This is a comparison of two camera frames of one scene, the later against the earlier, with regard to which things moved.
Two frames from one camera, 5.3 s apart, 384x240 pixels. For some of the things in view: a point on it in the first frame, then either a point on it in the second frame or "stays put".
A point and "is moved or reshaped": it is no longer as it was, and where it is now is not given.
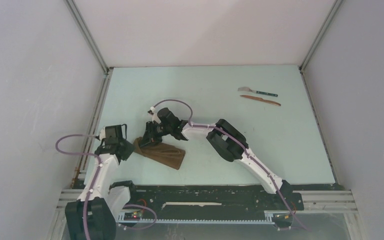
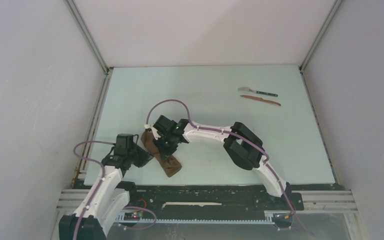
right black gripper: x=150 y=136 -> x=163 y=151
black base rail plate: x=211 y=198 stays put
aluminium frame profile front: x=327 y=201 stays put
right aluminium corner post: x=317 y=39 stays put
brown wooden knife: x=261 y=99 stays put
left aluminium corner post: x=88 y=36 stays put
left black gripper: x=129 y=150 -> x=145 y=156
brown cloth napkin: x=160 y=153 is moved or reshaped
